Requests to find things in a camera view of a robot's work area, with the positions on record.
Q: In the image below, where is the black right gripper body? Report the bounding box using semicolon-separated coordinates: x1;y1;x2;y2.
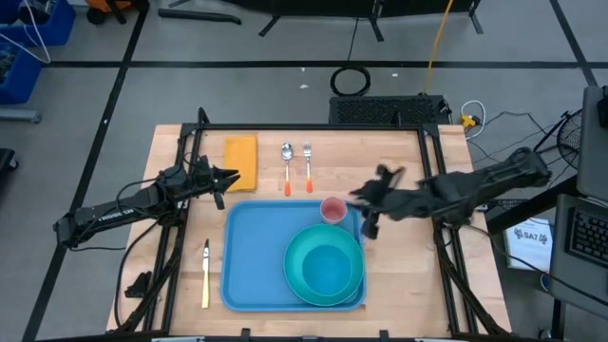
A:
361;164;428;240

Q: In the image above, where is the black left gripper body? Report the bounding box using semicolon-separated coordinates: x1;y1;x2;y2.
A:
189;155;227;211

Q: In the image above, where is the yellow cloth napkin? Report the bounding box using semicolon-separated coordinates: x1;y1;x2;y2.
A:
223;135;258;194

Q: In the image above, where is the pink plastic cup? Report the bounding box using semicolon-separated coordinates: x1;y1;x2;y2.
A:
319;196;349;225

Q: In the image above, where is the orange-handled metal fork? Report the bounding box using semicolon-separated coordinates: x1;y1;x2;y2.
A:
302;141;314;195

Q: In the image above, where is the orange-handled metal spoon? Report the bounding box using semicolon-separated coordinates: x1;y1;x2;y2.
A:
280;142;295;198

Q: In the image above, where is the blue plastic bowl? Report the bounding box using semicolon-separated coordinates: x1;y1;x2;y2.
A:
301;243;352;295

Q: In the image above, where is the teal plastic plate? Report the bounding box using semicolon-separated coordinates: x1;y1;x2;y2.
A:
283;223;366;308

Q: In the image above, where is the blue plastic tray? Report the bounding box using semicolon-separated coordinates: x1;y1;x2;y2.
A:
219;199;368;314

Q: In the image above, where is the black perforated computer case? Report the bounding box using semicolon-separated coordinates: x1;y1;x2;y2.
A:
329;94;451;126

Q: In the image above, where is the black clamp block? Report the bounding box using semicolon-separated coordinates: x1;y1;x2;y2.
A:
123;270;154;299

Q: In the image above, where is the white printed paper sheet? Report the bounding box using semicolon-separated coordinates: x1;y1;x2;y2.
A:
503;217;555;273

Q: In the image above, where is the black bar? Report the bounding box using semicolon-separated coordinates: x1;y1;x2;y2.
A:
157;7;242;27

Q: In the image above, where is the grey desk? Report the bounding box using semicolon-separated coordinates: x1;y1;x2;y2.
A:
549;192;608;318

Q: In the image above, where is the black keyboard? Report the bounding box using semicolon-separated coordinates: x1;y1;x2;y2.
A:
567;206;608;271

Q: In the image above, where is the grey monitor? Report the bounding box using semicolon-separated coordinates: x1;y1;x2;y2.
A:
576;85;608;203

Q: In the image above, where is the orange object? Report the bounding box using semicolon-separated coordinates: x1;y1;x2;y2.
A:
84;0;135;14

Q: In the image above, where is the blue floor bin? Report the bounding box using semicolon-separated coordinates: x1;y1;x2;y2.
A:
0;41;43;105
0;0;77;48

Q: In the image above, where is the black aluminium table frame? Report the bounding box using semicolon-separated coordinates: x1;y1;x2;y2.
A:
106;106;512;342

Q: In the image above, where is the gold-handled table knife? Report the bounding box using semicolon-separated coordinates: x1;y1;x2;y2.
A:
200;238;211;310

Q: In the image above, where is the white looped cable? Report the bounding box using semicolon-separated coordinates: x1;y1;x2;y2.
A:
459;99;487;140

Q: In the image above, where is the coiled black cable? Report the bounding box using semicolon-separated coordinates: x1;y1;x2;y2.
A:
330;65;372;98

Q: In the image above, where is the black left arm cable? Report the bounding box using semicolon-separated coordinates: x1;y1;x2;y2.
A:
112;178;161;329

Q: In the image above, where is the yellow hanging cable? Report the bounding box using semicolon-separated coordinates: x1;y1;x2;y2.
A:
422;0;455;95

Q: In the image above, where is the black wire fan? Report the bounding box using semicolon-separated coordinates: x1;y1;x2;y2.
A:
531;107;584;171

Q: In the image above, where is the grey flat bracket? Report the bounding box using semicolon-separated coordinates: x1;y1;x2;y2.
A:
0;107;43;124

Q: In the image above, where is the white thin cable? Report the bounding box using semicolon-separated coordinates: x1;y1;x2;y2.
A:
0;0;52;66

